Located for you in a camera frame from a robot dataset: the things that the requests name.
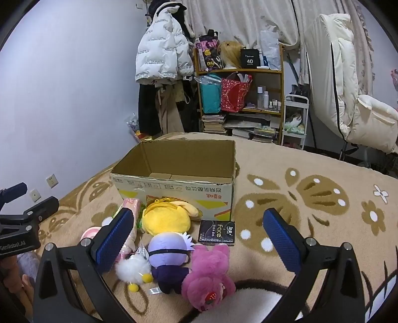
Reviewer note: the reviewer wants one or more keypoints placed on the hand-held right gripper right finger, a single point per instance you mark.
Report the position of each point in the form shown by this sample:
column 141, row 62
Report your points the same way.
column 281, row 239

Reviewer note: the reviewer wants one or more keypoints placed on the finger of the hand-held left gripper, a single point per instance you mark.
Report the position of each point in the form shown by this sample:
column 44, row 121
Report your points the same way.
column 14, row 191
column 43, row 206

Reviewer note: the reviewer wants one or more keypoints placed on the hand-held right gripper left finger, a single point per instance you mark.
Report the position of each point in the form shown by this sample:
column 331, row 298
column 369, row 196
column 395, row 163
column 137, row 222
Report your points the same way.
column 115, row 239

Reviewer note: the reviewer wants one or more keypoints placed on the yellow plush zipper pouch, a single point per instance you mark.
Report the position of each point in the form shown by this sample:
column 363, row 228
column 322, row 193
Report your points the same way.
column 168, row 217

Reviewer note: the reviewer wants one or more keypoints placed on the cardboard box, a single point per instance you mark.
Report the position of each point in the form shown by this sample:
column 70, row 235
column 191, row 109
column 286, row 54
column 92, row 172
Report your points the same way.
column 174, row 192

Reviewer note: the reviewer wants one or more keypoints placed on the pink plush bear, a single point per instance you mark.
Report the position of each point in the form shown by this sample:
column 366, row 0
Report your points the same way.
column 205, row 273

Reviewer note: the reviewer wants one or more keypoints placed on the person's left hand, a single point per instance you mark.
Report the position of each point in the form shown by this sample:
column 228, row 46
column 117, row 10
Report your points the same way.
column 28, row 292

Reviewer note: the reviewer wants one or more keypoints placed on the pink round case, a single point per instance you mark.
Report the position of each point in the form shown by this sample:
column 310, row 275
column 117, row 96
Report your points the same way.
column 88, row 233

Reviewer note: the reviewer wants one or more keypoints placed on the pink tissue pack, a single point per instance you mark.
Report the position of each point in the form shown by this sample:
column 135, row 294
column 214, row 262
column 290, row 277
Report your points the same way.
column 133, row 205

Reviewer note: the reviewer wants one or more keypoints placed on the white-haired plush doll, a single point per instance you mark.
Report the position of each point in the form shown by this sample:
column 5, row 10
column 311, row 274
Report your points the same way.
column 168, row 245

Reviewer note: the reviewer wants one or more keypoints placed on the black tissue pack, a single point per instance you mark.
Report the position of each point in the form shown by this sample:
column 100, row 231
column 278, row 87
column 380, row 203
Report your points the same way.
column 217, row 231

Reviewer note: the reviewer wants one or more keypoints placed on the pile of papers and books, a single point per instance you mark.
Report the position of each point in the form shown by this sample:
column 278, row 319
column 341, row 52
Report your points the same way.
column 252, row 129

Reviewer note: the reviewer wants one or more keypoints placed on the colourful printed bag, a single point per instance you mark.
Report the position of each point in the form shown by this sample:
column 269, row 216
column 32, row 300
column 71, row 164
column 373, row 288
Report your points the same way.
column 133, row 125

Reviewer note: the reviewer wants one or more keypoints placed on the stack of books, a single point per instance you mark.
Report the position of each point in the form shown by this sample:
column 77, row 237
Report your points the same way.
column 214, row 124

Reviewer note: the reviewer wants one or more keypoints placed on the black coat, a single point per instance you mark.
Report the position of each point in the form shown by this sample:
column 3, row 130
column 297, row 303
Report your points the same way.
column 147, row 108

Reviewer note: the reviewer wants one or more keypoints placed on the white trolley cart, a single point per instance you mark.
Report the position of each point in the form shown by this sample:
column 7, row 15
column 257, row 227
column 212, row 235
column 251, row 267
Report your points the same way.
column 295, row 102

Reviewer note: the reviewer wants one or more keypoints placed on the beige coat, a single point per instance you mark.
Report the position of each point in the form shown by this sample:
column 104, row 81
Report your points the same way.
column 169, row 111

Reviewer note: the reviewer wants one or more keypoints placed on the row of cosmetic bottles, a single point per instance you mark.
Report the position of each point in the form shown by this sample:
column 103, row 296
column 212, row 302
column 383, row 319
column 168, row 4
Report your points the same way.
column 266, row 99

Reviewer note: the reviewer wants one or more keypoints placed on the wooden shelf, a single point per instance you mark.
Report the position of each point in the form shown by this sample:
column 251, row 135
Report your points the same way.
column 281, row 93

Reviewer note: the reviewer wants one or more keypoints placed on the red gift bag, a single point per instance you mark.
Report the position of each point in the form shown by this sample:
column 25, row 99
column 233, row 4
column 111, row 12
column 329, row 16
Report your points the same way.
column 234, row 93

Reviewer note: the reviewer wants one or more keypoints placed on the teal bag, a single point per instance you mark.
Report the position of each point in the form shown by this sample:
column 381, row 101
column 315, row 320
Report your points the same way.
column 210, row 96

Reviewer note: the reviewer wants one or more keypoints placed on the cream padded lounge chair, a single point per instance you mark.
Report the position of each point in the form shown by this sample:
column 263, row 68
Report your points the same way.
column 348, row 77

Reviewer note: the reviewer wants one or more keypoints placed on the black box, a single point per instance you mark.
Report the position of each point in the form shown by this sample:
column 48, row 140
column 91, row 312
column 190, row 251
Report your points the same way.
column 249, row 59

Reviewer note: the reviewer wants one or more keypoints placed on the white plastic bag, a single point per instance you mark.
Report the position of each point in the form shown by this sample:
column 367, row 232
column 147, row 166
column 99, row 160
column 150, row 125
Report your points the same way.
column 270, row 49

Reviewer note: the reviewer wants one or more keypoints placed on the blonde wig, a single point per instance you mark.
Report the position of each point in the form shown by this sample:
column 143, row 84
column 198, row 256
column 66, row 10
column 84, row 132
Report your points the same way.
column 230, row 52

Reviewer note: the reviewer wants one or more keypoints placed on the white puffer jacket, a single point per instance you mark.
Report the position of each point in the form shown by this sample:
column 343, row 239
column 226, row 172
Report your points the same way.
column 161, row 46

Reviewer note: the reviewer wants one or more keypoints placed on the black patterned bag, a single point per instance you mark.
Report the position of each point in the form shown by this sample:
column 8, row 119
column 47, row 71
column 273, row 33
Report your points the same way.
column 210, row 52

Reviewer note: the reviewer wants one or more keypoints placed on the patterned curtain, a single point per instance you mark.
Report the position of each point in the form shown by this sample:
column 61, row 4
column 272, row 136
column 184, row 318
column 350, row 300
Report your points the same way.
column 236, row 18

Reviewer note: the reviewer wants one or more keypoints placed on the black hat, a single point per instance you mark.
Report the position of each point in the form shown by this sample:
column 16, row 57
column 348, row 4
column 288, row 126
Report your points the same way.
column 164, row 4

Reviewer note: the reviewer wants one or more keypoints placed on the white wall socket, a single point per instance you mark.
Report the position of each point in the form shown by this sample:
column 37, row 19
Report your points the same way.
column 35, row 195
column 52, row 180

